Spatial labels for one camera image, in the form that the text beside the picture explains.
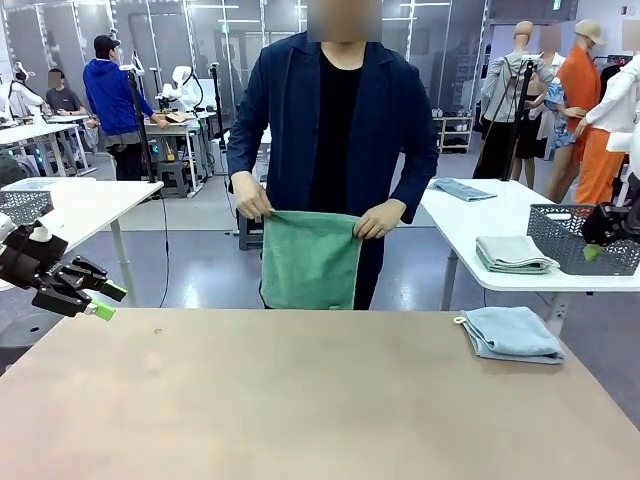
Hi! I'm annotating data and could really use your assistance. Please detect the person's left forearm navy sleeve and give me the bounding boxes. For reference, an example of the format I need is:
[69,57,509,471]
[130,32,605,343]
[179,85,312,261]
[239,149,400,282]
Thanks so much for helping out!
[387,124,440,225]

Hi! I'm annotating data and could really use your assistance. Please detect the white metal workbench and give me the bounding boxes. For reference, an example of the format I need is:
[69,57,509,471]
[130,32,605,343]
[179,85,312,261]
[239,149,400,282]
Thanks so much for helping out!
[144,115,217,195]

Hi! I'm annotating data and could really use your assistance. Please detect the long white work table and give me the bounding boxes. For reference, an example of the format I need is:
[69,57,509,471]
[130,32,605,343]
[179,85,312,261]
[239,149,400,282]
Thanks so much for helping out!
[0,115,92,177]

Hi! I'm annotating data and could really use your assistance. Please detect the black camera stand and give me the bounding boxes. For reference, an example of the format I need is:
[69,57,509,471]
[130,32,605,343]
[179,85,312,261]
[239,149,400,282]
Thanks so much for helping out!
[208,61,227,151]

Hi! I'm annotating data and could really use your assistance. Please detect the person's right hand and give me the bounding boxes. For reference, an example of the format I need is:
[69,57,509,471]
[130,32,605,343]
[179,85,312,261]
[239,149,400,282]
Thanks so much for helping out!
[232,171,275,220]

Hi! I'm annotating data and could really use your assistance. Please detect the black hanging cable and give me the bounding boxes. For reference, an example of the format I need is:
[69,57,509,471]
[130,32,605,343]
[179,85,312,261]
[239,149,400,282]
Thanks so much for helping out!
[157,192,172,309]

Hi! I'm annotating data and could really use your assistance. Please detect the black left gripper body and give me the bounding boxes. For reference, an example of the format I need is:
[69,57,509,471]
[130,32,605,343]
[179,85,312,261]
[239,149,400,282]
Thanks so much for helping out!
[0,227,84,307]

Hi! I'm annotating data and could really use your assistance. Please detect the white table with rounded corners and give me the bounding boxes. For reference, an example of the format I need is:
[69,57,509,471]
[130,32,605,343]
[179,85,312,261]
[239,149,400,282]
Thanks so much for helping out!
[0,177,165,309]
[419,177,640,337]

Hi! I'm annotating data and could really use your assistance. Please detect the figure in blue floral dress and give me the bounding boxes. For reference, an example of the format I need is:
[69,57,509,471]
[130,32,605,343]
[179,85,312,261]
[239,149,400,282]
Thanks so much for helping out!
[537,22,577,161]

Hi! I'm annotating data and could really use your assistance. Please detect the green towel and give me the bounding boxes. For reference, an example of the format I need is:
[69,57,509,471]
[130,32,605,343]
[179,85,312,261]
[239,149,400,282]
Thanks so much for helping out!
[258,209,364,312]

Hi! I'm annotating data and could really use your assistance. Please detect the folded grey white towel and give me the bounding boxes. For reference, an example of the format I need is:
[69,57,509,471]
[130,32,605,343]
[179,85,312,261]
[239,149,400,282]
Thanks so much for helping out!
[474,234,562,276]

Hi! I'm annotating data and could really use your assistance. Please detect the person in black t-shirt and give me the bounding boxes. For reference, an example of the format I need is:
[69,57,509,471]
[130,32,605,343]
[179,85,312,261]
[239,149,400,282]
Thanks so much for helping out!
[43,68,90,169]

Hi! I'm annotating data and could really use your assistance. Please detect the wooden shoe shelf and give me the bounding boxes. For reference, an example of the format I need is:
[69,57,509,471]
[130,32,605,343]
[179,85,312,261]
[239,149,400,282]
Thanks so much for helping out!
[433,114,475,155]

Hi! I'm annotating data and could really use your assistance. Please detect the person's left hand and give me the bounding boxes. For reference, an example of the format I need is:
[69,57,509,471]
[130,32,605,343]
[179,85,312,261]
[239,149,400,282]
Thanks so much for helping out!
[352,198,407,241]

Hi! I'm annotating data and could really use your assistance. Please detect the mannequin in grey shirt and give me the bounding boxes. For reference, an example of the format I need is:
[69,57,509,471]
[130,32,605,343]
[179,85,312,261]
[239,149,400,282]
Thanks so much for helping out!
[477,20,557,189]

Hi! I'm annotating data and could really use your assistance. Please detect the person in navy jacket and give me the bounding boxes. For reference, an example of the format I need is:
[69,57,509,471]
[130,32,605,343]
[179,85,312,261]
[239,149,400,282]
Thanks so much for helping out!
[225,0,440,312]

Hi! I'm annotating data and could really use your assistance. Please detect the black tripod with white camera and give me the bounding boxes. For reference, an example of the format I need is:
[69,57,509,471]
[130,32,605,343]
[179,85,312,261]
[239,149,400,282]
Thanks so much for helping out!
[118,49,160,184]

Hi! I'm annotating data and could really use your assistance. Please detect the mannequin white top orange trousers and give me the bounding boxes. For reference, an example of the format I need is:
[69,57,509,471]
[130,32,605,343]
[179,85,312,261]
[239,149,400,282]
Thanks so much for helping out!
[571,49,640,207]

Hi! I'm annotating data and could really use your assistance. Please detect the light blue towel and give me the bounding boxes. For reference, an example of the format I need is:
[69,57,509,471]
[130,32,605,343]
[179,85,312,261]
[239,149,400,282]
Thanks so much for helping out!
[452,305,567,366]

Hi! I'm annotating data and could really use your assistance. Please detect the person in blue hoodie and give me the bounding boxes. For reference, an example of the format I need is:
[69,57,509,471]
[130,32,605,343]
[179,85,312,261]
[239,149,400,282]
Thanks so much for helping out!
[82,33,157,182]

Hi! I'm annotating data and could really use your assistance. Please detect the mannequin orange jacket tan cap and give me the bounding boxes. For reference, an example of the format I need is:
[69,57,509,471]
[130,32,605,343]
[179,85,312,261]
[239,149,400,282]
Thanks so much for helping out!
[543,18,609,205]

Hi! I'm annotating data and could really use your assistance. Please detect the white box cabinet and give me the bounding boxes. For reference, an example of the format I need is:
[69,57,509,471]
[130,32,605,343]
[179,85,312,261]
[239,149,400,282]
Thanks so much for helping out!
[209,138,232,176]

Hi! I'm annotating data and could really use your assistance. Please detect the grey lattice plastic basket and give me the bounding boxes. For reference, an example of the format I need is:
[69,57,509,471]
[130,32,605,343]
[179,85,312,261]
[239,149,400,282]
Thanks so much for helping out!
[0,189,55,226]
[526,203,640,277]

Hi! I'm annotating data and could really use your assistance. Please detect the person's right forearm navy sleeve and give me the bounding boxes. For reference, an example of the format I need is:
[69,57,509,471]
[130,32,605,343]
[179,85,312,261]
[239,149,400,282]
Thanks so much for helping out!
[225,107,261,176]

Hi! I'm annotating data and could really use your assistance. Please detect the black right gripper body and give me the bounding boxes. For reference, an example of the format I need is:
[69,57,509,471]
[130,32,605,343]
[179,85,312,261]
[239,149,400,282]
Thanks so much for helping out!
[580,199,640,247]

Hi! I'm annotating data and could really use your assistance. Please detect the blue grey towel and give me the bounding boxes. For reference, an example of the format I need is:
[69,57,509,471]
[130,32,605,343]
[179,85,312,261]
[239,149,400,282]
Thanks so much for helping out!
[426,177,499,203]

